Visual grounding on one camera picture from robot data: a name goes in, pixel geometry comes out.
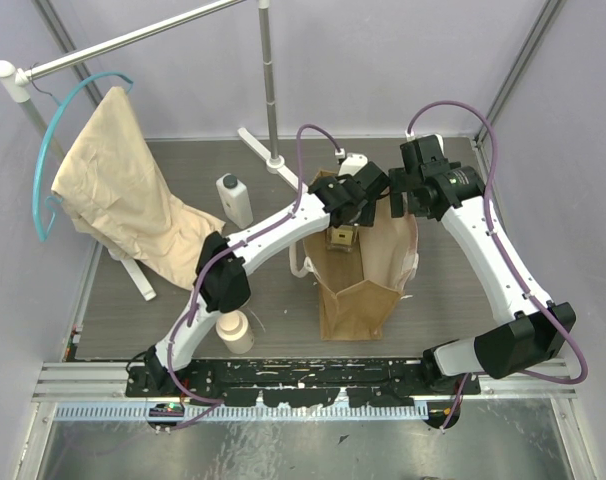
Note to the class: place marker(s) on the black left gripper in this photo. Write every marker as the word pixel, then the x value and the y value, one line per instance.
pixel 365 211

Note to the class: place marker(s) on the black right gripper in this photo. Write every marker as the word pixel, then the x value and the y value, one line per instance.
pixel 403 183

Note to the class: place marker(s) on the clear glass perfume bottle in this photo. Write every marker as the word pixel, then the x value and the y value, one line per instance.
pixel 342 238

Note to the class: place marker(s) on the brown canvas tote bag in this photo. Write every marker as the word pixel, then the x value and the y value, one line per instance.
pixel 359 289

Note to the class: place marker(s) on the white bottle with dark cap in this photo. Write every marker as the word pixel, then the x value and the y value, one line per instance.
pixel 235 200

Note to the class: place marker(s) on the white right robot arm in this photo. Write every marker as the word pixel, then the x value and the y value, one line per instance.
pixel 530 325

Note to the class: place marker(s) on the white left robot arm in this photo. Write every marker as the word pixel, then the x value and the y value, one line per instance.
pixel 225 263

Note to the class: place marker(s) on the beige bottle lower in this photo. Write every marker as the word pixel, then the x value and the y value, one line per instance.
pixel 234 330

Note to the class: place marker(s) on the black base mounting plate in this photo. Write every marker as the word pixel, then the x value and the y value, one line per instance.
pixel 294 382

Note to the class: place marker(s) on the beige cloth garment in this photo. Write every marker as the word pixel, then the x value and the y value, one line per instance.
pixel 111 187

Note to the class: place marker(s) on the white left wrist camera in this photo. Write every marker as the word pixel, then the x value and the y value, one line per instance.
pixel 352 164

